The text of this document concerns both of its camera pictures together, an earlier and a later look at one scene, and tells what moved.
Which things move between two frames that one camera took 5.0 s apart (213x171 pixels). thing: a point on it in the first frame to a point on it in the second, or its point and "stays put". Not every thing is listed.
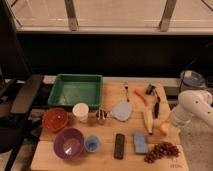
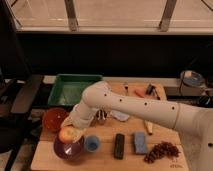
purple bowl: [69, 144] stays put
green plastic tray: [71, 89] stays put
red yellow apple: [163, 128] to [67, 134]
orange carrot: [140, 93] stays put
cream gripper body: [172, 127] to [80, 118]
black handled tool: [152, 90] stays put
